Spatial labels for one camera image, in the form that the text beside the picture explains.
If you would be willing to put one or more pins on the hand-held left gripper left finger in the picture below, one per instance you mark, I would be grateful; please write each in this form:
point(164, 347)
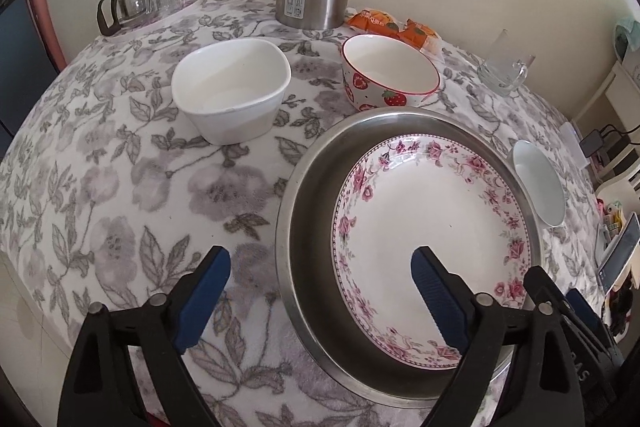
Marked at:
point(200, 302)

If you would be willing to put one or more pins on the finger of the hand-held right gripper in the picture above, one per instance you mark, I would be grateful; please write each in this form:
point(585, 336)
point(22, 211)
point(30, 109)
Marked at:
point(585, 314)
point(545, 294)

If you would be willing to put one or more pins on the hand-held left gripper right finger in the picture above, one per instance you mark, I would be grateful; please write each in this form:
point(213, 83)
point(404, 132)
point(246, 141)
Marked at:
point(440, 302)

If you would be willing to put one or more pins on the pink floral round plate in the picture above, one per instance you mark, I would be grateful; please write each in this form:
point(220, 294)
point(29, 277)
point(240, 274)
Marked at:
point(430, 217)

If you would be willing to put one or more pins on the small red print bowl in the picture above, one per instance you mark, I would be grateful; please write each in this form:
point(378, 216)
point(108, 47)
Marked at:
point(540, 187)

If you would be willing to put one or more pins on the stainless steel basin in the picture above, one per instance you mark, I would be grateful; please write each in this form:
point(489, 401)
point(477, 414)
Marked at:
point(310, 232)

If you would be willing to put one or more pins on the white square bowl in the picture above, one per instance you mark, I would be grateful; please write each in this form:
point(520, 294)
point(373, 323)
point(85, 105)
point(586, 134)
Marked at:
point(230, 82)

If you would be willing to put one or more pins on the strawberry print bowl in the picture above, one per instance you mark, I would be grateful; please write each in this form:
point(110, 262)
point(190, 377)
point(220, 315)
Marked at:
point(390, 67)

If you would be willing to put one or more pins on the black tangled bundle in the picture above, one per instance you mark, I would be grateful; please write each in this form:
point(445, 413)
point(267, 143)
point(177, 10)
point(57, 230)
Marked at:
point(617, 314)

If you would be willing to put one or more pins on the smartphone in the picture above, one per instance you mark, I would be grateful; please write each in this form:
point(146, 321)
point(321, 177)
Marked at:
point(620, 252)

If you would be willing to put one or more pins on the grey floral tablecloth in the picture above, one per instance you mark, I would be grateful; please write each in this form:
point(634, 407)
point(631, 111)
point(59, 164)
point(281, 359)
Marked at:
point(125, 187)

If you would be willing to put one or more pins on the small white box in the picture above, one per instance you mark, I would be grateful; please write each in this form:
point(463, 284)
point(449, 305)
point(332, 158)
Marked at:
point(572, 144)

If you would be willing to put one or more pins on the black power adapter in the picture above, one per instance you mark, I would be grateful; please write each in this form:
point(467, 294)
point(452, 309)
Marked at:
point(591, 143)

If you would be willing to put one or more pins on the white shelf stand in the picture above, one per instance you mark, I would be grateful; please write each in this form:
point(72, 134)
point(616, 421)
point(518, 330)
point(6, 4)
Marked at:
point(610, 97)

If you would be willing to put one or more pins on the glass mug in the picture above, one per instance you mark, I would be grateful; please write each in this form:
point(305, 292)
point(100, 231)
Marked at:
point(502, 67)

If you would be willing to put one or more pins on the teal cloth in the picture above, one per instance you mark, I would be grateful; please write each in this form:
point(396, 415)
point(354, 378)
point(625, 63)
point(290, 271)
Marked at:
point(625, 37)

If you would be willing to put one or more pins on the glass teapot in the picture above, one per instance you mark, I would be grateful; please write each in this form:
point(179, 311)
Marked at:
point(127, 7)

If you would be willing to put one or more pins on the blue cabinet door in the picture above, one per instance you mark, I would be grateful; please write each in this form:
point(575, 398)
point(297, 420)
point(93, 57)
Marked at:
point(20, 57)

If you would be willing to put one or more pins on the pink board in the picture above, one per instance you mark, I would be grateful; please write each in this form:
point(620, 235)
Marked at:
point(47, 22)

